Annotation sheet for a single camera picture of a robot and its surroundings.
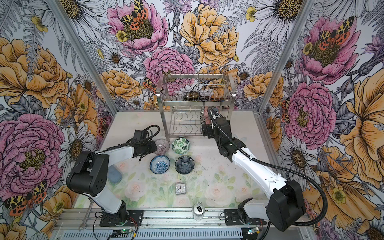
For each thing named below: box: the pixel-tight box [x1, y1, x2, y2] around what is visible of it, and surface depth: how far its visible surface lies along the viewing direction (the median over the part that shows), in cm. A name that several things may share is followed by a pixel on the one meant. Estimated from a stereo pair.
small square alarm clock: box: [175, 181, 187, 195], surface depth 83 cm
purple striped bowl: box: [154, 138, 170, 155], surface depth 101 cm
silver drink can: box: [192, 201, 206, 221], surface depth 66 cm
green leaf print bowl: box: [171, 137, 191, 155], surface depth 101 cm
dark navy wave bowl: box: [175, 155, 195, 175], surface depth 92 cm
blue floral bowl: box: [149, 154, 171, 175], surface depth 93 cm
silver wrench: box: [78, 200, 94, 232], surface depth 76 cm
